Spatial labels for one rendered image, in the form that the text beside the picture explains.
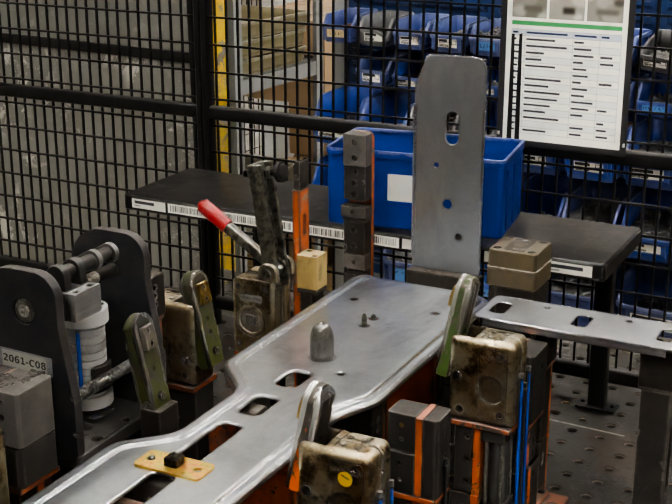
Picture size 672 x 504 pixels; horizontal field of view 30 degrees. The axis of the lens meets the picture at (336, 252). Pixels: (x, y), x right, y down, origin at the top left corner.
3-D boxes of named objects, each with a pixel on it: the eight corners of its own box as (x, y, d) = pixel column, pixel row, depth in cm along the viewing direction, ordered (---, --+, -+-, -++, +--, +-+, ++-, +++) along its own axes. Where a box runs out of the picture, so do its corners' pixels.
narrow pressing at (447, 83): (478, 278, 194) (486, 58, 183) (410, 267, 199) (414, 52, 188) (480, 276, 194) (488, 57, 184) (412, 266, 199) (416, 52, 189)
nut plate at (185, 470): (132, 465, 136) (131, 455, 135) (152, 451, 139) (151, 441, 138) (197, 482, 132) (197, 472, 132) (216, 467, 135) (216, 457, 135)
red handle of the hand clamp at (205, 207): (276, 271, 176) (195, 200, 180) (269, 282, 178) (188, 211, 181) (291, 262, 180) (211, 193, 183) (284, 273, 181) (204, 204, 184)
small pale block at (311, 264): (318, 481, 194) (316, 258, 183) (298, 476, 196) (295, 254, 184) (328, 472, 197) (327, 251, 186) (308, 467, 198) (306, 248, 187)
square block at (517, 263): (526, 473, 196) (537, 255, 185) (478, 462, 200) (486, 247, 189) (542, 452, 203) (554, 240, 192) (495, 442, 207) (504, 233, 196)
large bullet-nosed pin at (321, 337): (327, 374, 163) (326, 327, 161) (305, 370, 164) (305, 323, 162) (338, 366, 165) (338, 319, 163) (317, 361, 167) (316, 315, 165)
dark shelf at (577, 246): (604, 283, 191) (605, 265, 190) (123, 209, 230) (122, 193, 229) (640, 244, 210) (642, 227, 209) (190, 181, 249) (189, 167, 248)
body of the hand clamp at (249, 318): (275, 504, 187) (271, 283, 176) (236, 494, 190) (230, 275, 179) (294, 487, 192) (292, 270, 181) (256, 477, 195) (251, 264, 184)
